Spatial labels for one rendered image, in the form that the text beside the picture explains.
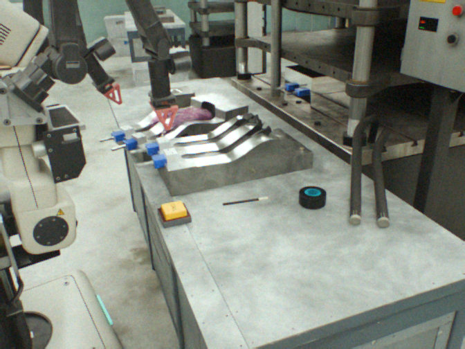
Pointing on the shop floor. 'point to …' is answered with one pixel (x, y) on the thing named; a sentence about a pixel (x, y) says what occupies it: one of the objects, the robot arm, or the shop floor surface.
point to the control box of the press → (430, 66)
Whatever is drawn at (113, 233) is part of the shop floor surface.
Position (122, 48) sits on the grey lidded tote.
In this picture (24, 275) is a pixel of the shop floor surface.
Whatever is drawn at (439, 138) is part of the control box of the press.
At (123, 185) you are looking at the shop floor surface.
